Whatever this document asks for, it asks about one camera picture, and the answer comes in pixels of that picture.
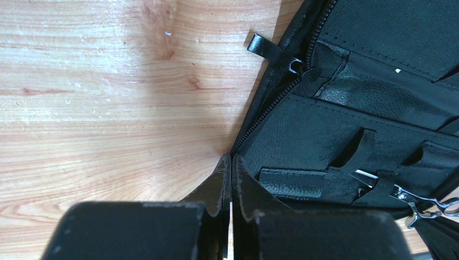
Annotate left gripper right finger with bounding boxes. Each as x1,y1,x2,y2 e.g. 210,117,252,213
232,155,412,259

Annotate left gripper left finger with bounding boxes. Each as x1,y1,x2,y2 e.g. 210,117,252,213
42,153,232,259

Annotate silver scissors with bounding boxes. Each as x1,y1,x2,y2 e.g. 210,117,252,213
350,170,458,229

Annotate black zippered tool case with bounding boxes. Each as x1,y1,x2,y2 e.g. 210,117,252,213
229,0,459,219

